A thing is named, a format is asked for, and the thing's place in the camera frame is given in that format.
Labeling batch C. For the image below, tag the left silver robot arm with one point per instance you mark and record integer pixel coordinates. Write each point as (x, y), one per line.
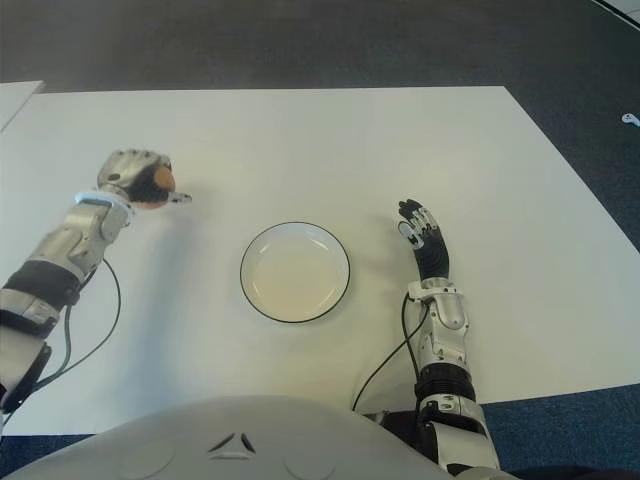
(75, 235)

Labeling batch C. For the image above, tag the white plate with black rim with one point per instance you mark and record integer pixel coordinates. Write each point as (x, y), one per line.
(295, 272)

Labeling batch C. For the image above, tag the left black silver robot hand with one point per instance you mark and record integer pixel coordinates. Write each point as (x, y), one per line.
(125, 172)

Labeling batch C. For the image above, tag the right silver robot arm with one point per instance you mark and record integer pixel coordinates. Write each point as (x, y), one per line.
(450, 310)

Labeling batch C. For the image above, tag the grey robot torso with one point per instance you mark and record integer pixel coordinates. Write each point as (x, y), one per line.
(250, 435)

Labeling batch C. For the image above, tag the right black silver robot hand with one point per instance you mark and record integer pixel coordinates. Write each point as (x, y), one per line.
(432, 255)

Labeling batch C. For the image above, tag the white side table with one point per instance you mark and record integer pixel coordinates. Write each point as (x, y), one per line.
(15, 102)

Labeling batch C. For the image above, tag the small white floor object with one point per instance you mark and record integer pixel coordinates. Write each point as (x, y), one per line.
(629, 119)

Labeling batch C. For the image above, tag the yellow-red apple with sticker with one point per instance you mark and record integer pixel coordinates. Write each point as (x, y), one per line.
(164, 177)

